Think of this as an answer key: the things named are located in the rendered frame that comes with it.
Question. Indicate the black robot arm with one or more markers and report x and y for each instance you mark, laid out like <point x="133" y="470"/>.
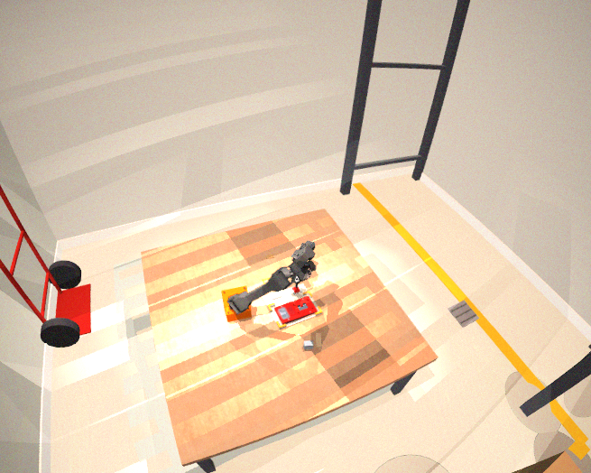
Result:
<point x="278" y="281"/>

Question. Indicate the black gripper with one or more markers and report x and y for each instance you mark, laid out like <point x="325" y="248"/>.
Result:
<point x="309" y="265"/>

